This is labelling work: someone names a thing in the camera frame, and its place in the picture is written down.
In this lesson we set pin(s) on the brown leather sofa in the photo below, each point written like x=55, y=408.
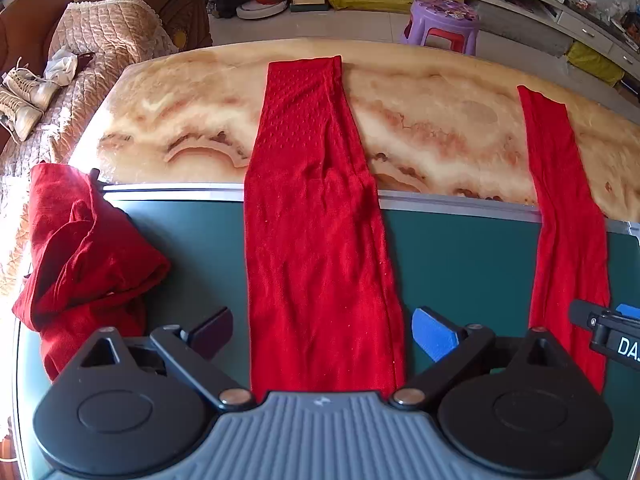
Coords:
x=170, y=5

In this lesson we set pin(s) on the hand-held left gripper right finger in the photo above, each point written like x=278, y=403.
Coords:
x=435, y=332

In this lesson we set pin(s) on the white robot vacuum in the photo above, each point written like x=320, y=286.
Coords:
x=262, y=9

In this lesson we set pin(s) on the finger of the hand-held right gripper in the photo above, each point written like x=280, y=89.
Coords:
x=615, y=335
x=629, y=312

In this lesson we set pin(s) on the dark red knit top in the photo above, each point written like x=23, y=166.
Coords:
x=85, y=260

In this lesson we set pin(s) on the purple plastic stool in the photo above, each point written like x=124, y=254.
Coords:
x=440, y=17

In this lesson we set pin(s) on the white lace-up boot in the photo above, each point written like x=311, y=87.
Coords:
x=15, y=115
x=32, y=87

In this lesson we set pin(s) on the white crumpled cloth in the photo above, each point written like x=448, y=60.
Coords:
x=62, y=66

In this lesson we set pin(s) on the beige quilted sofa cover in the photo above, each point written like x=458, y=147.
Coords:
x=110, y=30

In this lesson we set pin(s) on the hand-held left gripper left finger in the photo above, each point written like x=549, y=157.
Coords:
x=210, y=332

